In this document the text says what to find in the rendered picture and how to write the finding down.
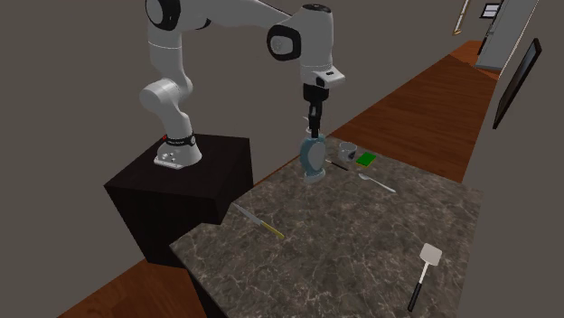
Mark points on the dark robot stand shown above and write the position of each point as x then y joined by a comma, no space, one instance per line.
194,185

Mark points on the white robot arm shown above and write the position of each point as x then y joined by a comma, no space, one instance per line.
176,105

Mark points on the blue and grey vase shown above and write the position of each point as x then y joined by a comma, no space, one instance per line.
313,156

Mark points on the grey mug with blue print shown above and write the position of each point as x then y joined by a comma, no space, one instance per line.
347,151

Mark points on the small dark wall picture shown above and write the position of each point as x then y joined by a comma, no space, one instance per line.
490,10

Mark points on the green sponge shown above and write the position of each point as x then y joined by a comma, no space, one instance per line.
365,160

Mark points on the black framed wall picture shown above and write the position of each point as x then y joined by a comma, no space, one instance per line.
516,83

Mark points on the gold framed wall picture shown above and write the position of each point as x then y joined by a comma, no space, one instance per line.
461,16

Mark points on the grey door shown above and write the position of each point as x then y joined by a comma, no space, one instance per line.
502,35

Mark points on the black pen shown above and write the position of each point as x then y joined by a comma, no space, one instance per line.
337,165

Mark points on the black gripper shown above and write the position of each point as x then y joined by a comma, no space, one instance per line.
314,94

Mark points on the silver spoon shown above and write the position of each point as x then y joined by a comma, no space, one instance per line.
375,182

